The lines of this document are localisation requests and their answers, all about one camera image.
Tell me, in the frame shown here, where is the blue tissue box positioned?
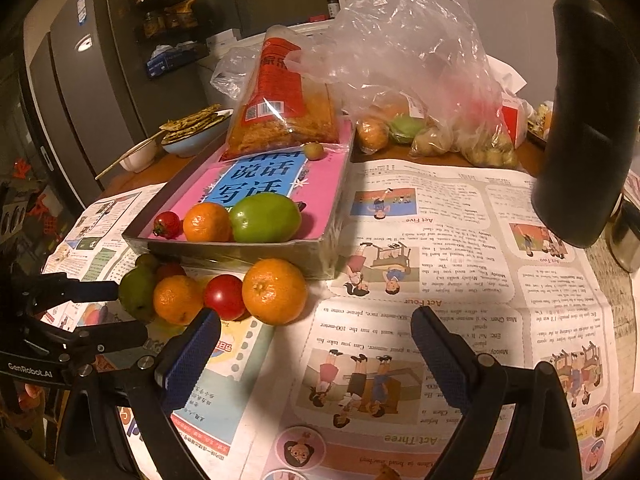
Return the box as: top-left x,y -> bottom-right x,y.
146,42 -> 198,79

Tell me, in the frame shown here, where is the printed newspaper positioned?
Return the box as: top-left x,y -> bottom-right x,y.
42,160 -> 626,480

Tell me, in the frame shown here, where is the black thermos flask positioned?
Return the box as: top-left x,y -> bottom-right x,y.
531,0 -> 640,248

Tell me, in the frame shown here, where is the small mandarin orange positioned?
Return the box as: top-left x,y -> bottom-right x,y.
152,275 -> 205,326
182,201 -> 233,242

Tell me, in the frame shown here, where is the white and red plastic bag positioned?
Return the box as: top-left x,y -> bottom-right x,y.
487,55 -> 535,146

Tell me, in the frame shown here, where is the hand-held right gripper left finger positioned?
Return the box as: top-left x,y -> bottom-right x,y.
55,307 -> 222,480

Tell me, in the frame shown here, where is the grey refrigerator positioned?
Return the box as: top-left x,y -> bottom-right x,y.
27,0 -> 151,196

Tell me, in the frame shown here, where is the metal cup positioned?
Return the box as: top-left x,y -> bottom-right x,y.
607,195 -> 640,273

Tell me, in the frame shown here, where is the large oval green fruit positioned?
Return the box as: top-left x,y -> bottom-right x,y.
228,194 -> 302,243

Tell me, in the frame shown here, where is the red label snack bag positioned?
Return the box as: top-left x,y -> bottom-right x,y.
222,25 -> 341,161

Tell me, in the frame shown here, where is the crumpled clear plastic bag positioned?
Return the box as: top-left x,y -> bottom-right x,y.
210,45 -> 268,106

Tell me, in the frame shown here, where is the white bowl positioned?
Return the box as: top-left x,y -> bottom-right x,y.
121,139 -> 158,173

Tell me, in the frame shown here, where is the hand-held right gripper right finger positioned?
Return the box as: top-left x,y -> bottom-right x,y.
411,306 -> 586,480

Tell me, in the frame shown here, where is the wooden chopsticks pair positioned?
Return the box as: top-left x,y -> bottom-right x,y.
95,130 -> 168,181

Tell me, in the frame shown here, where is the red tomato with stem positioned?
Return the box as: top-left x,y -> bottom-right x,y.
152,211 -> 182,240

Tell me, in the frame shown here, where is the large mandarin orange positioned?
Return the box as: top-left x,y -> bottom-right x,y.
242,258 -> 308,326

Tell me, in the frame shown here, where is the stack of scallion pancakes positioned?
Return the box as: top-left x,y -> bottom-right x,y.
160,104 -> 223,143

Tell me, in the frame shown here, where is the pale green fruit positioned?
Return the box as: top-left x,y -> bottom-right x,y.
389,116 -> 426,145

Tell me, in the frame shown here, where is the clear plastic bag of produce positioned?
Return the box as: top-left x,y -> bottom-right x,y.
295,0 -> 521,168

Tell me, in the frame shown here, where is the dark shelf with jars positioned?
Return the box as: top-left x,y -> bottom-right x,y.
125,0 -> 201,41

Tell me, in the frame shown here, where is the person's left hand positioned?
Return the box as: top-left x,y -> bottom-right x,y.
15,382 -> 48,436

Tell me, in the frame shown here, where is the pile of small yellow fruits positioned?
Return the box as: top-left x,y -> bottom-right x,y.
410,127 -> 518,168

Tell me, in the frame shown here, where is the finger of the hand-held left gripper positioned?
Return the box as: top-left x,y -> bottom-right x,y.
35,320 -> 151,356
20,272 -> 121,311

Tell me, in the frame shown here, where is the round green apple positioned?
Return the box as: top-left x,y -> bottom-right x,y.
118,254 -> 161,323

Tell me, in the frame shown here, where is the pink and blue book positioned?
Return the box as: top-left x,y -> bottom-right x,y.
145,147 -> 351,242

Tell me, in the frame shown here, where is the blue enamel bowl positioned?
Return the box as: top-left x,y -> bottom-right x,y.
161,109 -> 235,157

